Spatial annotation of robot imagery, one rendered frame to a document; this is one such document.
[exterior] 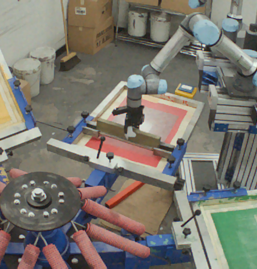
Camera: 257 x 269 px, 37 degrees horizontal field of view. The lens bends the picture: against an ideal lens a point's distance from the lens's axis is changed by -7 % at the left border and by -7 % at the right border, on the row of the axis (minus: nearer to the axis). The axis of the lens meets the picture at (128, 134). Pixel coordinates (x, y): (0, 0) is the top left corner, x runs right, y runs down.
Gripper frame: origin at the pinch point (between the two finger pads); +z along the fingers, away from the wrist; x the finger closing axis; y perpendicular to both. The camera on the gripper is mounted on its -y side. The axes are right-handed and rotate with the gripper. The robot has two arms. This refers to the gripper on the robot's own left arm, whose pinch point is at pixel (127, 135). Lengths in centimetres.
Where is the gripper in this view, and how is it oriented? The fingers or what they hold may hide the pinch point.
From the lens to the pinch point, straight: 219.1
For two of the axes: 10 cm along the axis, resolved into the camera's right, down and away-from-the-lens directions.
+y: 9.2, 2.7, -2.8
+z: -0.5, 8.1, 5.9
